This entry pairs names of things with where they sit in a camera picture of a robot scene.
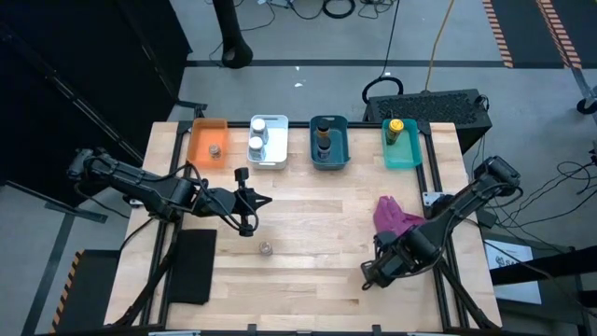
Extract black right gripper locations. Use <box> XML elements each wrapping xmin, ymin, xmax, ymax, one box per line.
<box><xmin>361</xmin><ymin>227</ymin><xmax>437</xmax><ymax>290</ymax></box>

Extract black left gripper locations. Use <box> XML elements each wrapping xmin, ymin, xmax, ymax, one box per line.
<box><xmin>201</xmin><ymin>185</ymin><xmax>274</xmax><ymax>219</ymax></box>

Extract slim spice bottle white lid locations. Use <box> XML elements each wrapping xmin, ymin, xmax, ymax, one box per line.
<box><xmin>247</xmin><ymin>135</ymin><xmax>267</xmax><ymax>162</ymax></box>

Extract large glass jar white lid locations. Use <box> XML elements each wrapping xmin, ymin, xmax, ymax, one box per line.
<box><xmin>249</xmin><ymin>117</ymin><xmax>271</xmax><ymax>144</ymax></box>

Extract purple-label spice bottle black lid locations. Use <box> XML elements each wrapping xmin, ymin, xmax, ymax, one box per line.
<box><xmin>316</xmin><ymin>137</ymin><xmax>333</xmax><ymax>163</ymax></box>

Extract dark spice bottle yellow lid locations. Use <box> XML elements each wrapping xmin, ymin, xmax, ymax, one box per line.
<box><xmin>384</xmin><ymin>118</ymin><xmax>406</xmax><ymax>146</ymax></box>

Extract white plastic bin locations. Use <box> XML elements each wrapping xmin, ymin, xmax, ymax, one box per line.
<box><xmin>246</xmin><ymin>114</ymin><xmax>290</xmax><ymax>171</ymax></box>

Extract purple cloth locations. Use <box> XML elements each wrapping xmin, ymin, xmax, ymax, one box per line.
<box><xmin>372</xmin><ymin>195</ymin><xmax>428</xmax><ymax>236</ymax></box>

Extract orange translucent plastic bin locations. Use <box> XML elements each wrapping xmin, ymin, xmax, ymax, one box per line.
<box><xmin>186</xmin><ymin>117</ymin><xmax>230</xmax><ymax>170</ymax></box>

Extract black cloth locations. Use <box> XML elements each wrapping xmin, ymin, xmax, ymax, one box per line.
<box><xmin>166</xmin><ymin>228</ymin><xmax>218</xmax><ymax>306</ymax></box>

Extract blue plastic bin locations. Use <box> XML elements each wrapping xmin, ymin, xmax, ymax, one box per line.
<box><xmin>309</xmin><ymin>115</ymin><xmax>352</xmax><ymax>172</ymax></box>

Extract teal plastic bin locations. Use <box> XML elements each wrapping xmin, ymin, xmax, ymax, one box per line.
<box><xmin>381</xmin><ymin>118</ymin><xmax>423</xmax><ymax>170</ymax></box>

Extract white printed paper sheet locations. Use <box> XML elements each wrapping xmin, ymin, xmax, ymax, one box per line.
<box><xmin>484</xmin><ymin>238</ymin><xmax>543</xmax><ymax>305</ymax></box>

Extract black perforated computer case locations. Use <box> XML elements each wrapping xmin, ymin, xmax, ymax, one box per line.
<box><xmin>362</xmin><ymin>88</ymin><xmax>493</xmax><ymax>154</ymax></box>

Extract black curtain stand foot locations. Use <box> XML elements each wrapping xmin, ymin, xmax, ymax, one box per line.
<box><xmin>0</xmin><ymin>179</ymin><xmax>109</xmax><ymax>224</ymax></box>

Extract black mat hazard stripe edges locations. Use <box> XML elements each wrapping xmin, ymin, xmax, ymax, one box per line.
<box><xmin>481</xmin><ymin>0</ymin><xmax>597</xmax><ymax>70</ymax></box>
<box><xmin>49</xmin><ymin>248</ymin><xmax>120</xmax><ymax>335</ymax></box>

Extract black curtain partition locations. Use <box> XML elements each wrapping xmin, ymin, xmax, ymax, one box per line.
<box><xmin>0</xmin><ymin>0</ymin><xmax>193</xmax><ymax>209</ymax></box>

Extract black caster wheel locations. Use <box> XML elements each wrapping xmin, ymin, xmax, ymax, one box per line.
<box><xmin>576</xmin><ymin>95</ymin><xmax>597</xmax><ymax>116</ymax></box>

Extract thick black post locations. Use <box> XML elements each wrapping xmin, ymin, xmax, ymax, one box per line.
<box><xmin>212</xmin><ymin>0</ymin><xmax>255</xmax><ymax>70</ymax></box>

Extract black hanging cable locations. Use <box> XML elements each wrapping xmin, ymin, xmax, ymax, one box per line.
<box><xmin>361</xmin><ymin>0</ymin><xmax>405</xmax><ymax>106</ymax></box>

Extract yellow cable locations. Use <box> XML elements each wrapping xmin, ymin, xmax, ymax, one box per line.
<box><xmin>423</xmin><ymin>0</ymin><xmax>456</xmax><ymax>93</ymax></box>

